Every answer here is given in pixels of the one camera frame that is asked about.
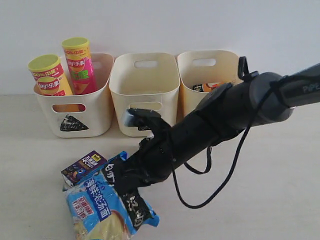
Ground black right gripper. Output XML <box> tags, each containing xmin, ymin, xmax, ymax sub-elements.
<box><xmin>115</xmin><ymin>136</ymin><xmax>180</xmax><ymax>195</ymax></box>

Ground blue instant noodle bag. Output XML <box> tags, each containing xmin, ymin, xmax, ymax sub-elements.
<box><xmin>63</xmin><ymin>151</ymin><xmax>160</xmax><ymax>240</ymax></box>

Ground orange instant noodle bag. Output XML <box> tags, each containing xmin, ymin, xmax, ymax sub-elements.
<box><xmin>191</xmin><ymin>82</ymin><xmax>224</xmax><ymax>93</ymax></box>

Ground yellow Lay's chips can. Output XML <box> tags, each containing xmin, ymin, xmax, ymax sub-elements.
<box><xmin>27</xmin><ymin>54</ymin><xmax>73</xmax><ymax>96</ymax></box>

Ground pink Lay's chips can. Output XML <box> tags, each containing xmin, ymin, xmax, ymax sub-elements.
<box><xmin>61</xmin><ymin>37</ymin><xmax>98</xmax><ymax>95</ymax></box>

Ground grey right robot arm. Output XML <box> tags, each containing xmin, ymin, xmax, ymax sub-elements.
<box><xmin>114</xmin><ymin>64</ymin><xmax>320</xmax><ymax>193</ymax></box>

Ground purple juice carton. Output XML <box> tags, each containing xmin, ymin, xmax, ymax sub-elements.
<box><xmin>61</xmin><ymin>150</ymin><xmax>107</xmax><ymax>187</ymax></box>

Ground left cream bin triangle mark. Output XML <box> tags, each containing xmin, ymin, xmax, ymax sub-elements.
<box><xmin>33</xmin><ymin>53</ymin><xmax>115</xmax><ymax>138</ymax></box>

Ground middle cream bin square mark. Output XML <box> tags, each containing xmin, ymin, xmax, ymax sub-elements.
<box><xmin>109</xmin><ymin>52</ymin><xmax>180</xmax><ymax>137</ymax></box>

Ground right cream bin circle mark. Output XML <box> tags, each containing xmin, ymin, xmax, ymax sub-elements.
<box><xmin>177</xmin><ymin>50</ymin><xmax>242</xmax><ymax>116</ymax></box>

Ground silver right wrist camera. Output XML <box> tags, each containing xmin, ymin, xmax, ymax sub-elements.
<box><xmin>121</xmin><ymin>108</ymin><xmax>170</xmax><ymax>131</ymax></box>

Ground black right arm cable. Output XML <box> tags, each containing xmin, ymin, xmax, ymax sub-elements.
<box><xmin>171</xmin><ymin>56</ymin><xmax>283</xmax><ymax>208</ymax></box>

